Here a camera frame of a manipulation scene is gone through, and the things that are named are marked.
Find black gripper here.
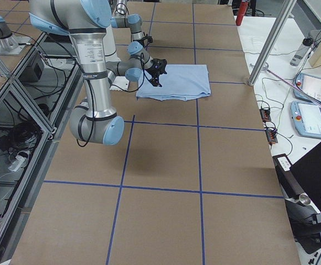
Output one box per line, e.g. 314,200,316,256
147,67,162,87

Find light blue t-shirt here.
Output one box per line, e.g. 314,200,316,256
136,64,211,101

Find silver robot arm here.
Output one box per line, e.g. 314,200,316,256
29,1,167,145
111,1,149,46

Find reacher grabber stick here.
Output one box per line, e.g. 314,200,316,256
250,62,321,122

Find red cylinder bottle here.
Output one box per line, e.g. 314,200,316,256
236,0,249,26

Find black power adapter box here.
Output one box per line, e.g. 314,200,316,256
19,54,44,82

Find near blue teach pendant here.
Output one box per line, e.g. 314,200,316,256
290,101,321,139

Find blue teach pendant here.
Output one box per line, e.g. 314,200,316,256
295,73,321,101
290,101,321,139

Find far blue teach pendant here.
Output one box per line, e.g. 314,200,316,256
295,73,321,101

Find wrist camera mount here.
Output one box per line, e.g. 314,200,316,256
142,35,153,48
152,59,168,75

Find grey aluminium frame post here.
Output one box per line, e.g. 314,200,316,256
248,0,297,86

